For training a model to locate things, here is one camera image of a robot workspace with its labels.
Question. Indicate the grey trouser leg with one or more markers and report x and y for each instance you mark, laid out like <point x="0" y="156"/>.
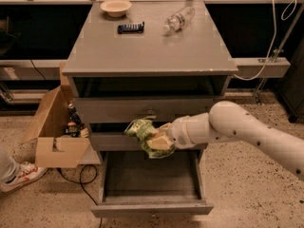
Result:
<point x="9" y="167"/>

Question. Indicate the grey top drawer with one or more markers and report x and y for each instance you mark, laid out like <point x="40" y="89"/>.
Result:
<point x="111" y="110"/>

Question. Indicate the clear plastic water bottle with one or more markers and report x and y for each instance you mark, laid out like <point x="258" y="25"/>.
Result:
<point x="178" y="20"/>

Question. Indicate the white and red sneaker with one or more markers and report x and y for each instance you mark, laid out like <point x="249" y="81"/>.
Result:
<point x="27" y="173"/>

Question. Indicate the open cardboard box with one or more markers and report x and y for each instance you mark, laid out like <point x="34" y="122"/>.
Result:
<point x="55" y="149"/>

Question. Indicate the green jalapeno chip bag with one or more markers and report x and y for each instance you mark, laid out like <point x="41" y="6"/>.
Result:
<point x="142" y="130"/>

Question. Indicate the grey middle drawer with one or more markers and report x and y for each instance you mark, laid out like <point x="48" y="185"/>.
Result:
<point x="113" y="141"/>

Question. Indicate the small items in box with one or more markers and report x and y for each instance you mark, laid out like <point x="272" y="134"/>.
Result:
<point x="76" y="130"/>

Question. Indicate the dark bottle in box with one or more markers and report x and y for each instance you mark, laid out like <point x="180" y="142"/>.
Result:
<point x="73" y="114"/>

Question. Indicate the grey open bottom drawer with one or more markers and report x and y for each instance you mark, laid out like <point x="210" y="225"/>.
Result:
<point x="134" y="185"/>

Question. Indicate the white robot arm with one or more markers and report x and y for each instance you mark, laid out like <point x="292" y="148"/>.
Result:
<point x="229" y="122"/>

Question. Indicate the grey drawer cabinet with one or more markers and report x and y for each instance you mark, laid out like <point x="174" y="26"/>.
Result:
<point x="191" y="63"/>

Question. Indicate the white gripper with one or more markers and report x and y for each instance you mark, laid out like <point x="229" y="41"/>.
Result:
<point x="178" y="131"/>

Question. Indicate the beige shallow bowl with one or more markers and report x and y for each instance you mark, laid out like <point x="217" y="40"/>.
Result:
<point x="116" y="8"/>

